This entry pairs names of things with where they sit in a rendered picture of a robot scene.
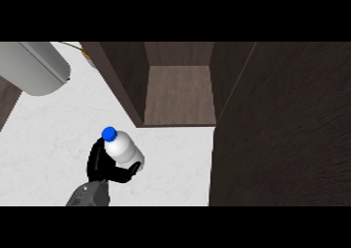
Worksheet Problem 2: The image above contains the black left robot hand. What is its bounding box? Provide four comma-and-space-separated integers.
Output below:
85, 137, 143, 184

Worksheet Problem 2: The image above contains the white bottle with blue cap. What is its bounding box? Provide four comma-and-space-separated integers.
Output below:
100, 126, 146, 172

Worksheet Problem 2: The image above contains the dark wooden cabinet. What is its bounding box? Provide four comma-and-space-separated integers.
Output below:
78, 42, 256, 129

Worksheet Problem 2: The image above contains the dark wooden cabinet door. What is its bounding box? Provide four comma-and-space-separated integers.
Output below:
207, 42, 351, 207

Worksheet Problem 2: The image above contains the brown wooden panel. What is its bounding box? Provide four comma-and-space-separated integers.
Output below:
0, 70, 23, 148

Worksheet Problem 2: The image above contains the pale grey rounded appliance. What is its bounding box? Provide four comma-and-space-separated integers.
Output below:
0, 42, 72, 97

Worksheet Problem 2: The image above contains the orange and green plant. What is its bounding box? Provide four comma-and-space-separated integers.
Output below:
59, 42, 94, 62

